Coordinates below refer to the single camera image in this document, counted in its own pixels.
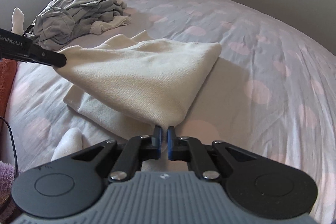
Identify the white sock foot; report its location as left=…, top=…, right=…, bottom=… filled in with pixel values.
left=11, top=7, right=25, bottom=35
left=51, top=128, right=83, bottom=161

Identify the white sock left foot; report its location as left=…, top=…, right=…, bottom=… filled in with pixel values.
left=11, top=7, right=25, bottom=35

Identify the white ribbed garment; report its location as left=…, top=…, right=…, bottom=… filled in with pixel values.
left=89, top=16, right=131, bottom=35

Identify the red fleece trouser leg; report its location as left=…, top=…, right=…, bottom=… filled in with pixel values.
left=0, top=59, right=17, bottom=117

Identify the white sock right foot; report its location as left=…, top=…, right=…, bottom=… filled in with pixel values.
left=51, top=128, right=83, bottom=161

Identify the cream knit sweater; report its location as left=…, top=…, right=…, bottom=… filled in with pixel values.
left=57, top=31, right=222, bottom=139

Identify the black cable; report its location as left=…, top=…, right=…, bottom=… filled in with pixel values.
left=0, top=116, right=20, bottom=180

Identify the pink polka dot bed sheet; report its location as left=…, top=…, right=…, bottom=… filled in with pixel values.
left=1, top=0, right=335, bottom=223

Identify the grey crumpled garment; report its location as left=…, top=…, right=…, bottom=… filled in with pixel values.
left=25, top=0, right=127, bottom=51

